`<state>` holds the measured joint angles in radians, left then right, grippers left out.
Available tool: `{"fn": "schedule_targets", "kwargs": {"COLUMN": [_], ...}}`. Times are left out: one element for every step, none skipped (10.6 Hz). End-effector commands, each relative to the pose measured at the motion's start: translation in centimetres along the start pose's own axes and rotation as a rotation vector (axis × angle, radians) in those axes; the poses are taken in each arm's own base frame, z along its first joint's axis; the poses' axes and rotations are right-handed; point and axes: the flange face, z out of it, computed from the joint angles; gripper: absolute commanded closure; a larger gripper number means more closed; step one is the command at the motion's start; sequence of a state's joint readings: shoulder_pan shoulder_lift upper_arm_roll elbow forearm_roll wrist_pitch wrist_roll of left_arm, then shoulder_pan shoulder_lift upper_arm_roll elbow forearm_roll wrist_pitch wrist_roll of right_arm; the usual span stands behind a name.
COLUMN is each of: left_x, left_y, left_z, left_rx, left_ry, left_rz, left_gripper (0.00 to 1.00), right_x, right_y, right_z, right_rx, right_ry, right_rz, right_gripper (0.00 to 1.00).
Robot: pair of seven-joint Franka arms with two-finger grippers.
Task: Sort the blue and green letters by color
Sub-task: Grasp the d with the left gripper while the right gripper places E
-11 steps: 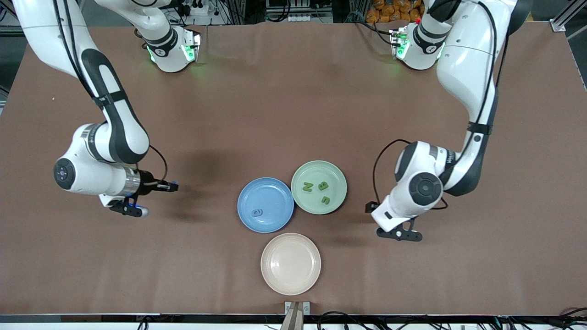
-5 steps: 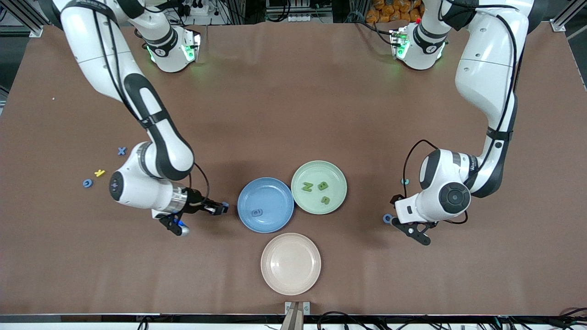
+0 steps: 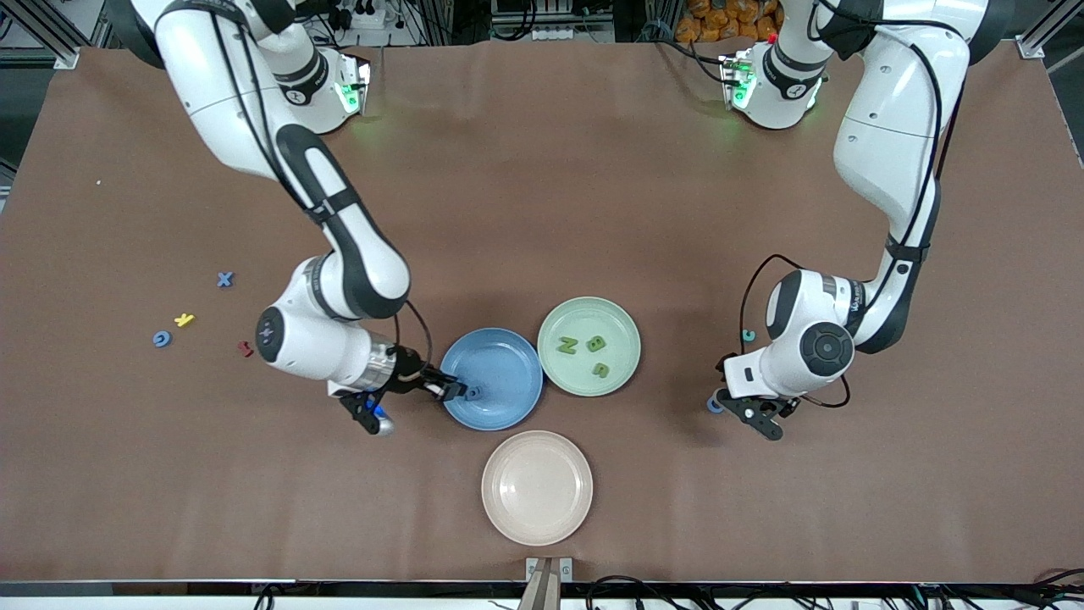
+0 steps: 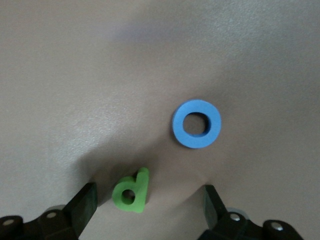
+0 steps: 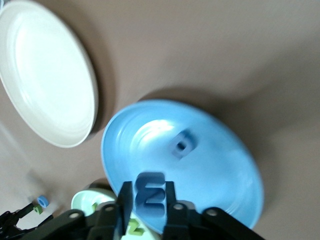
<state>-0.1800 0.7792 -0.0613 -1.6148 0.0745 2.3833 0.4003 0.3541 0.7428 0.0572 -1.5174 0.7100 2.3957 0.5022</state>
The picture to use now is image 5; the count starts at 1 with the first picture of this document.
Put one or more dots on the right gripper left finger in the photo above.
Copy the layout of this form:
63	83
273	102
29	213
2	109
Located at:
125	200

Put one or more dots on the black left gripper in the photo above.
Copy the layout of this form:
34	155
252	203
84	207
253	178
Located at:
7	222

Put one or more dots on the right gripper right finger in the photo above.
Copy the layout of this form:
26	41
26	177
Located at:
171	195

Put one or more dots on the green foam letter p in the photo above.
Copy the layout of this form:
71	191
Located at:
38	209

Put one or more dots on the blue foam letter E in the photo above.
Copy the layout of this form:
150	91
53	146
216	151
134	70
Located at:
141	185

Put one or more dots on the green foam letter N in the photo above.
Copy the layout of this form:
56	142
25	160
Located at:
136	226

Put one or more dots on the green foam letter u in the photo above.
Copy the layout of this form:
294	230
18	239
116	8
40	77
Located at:
94	206

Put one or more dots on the blue foam letter a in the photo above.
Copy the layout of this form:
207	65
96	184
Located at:
190	140

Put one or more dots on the blue foam letter O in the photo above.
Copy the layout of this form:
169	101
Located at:
38	201

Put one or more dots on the green plate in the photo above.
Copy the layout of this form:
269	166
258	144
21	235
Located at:
82	200

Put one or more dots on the blue plate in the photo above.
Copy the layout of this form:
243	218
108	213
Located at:
225	175

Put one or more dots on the beige plate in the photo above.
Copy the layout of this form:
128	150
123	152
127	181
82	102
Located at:
47	72

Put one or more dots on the brown paper table cover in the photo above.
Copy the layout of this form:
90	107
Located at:
200	50

